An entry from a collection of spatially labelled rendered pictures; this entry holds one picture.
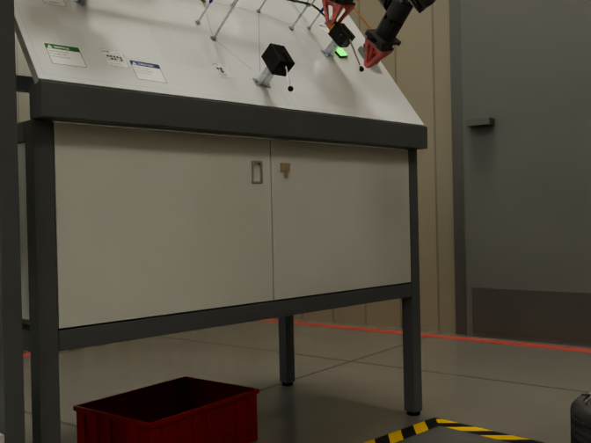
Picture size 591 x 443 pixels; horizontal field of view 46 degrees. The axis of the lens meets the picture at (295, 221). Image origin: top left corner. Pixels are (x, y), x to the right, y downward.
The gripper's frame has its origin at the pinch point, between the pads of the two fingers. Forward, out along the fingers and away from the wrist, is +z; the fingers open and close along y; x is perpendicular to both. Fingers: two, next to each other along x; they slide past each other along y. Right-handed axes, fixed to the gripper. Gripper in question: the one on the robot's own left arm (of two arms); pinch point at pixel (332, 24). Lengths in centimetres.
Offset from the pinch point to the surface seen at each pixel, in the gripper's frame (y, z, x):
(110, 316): 90, 52, 23
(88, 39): 79, 6, -8
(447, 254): -145, 113, 15
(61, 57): 88, 8, -4
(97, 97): 86, 12, 5
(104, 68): 80, 9, 0
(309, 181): 29, 33, 24
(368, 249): 11, 51, 38
